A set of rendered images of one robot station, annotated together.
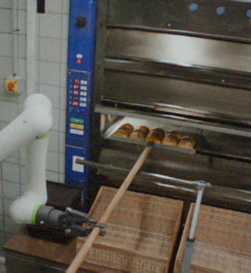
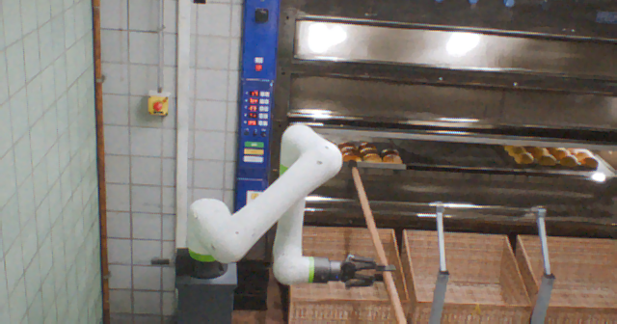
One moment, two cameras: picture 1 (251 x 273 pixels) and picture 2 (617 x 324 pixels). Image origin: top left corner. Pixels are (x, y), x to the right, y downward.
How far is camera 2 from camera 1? 118 cm
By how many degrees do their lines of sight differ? 18
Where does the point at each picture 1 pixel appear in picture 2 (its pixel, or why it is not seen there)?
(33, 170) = (295, 217)
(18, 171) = (158, 224)
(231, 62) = (451, 57)
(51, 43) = (215, 43)
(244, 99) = (465, 98)
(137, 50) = (336, 48)
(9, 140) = (302, 186)
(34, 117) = (330, 156)
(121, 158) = not seen: hidden behind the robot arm
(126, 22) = (320, 13)
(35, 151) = not seen: hidden behind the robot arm
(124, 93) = (319, 104)
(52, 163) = not seen: hidden behind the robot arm
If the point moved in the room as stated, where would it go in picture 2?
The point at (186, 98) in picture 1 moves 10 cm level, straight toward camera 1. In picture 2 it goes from (396, 103) to (403, 110)
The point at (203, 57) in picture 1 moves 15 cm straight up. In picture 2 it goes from (417, 53) to (422, 21)
